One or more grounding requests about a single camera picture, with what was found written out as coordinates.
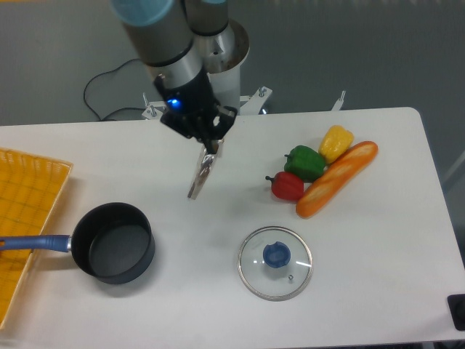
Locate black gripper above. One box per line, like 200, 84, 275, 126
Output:
154, 68, 238, 157

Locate plastic toast slice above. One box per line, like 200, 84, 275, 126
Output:
187, 146, 219, 200

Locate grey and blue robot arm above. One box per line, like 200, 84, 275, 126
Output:
111, 1, 238, 154

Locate red toy bell pepper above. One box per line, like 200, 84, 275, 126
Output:
265, 172, 304, 201

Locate green toy bell pepper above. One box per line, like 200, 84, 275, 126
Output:
283, 145, 326, 182

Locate yellow toy bell pepper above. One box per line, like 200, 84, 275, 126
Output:
318, 125, 355, 164

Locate glass lid with blue knob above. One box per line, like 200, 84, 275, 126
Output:
237, 226, 313, 302

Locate orange toy baguette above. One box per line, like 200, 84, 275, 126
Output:
295, 141, 379, 219

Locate yellow woven basket tray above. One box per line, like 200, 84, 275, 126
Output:
1, 148, 73, 328

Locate black device at table corner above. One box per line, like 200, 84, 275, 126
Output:
447, 294, 465, 332

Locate black power cable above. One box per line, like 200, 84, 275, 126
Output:
83, 57, 146, 121

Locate black pot with blue handle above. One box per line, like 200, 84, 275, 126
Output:
1, 202, 155, 284

